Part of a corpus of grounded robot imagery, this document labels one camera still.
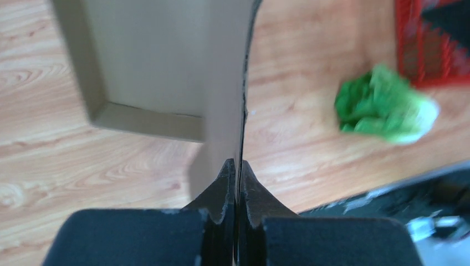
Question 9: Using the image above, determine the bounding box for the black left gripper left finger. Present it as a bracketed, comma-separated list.
[43, 159, 236, 265]

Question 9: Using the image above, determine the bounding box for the green lettuce head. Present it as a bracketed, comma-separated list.
[334, 64, 440, 145]

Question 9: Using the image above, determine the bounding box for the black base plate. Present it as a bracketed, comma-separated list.
[299, 161, 470, 243]

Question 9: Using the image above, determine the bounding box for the brown cardboard sheet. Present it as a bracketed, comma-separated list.
[52, 1, 261, 198]

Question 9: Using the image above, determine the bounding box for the red plastic basket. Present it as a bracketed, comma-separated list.
[394, 0, 469, 90]

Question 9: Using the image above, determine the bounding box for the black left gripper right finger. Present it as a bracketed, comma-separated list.
[238, 161, 422, 266]

